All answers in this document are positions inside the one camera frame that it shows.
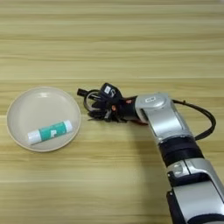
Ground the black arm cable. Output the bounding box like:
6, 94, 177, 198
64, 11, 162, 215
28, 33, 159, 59
171, 99, 217, 142

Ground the black marker pen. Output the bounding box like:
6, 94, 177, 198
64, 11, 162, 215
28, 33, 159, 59
76, 87, 101, 101

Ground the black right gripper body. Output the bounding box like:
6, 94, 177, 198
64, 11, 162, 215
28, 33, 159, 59
100, 95, 138, 123

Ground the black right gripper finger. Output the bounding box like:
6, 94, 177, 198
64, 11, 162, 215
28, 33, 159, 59
87, 95, 105, 109
87, 111, 114, 123

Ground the black box with white label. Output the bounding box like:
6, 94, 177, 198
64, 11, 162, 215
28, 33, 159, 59
98, 82, 124, 103

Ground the round beige plate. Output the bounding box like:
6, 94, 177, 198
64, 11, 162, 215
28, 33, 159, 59
5, 86, 82, 153

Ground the white green glue stick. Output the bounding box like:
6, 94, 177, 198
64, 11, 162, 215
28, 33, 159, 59
26, 119, 74, 146

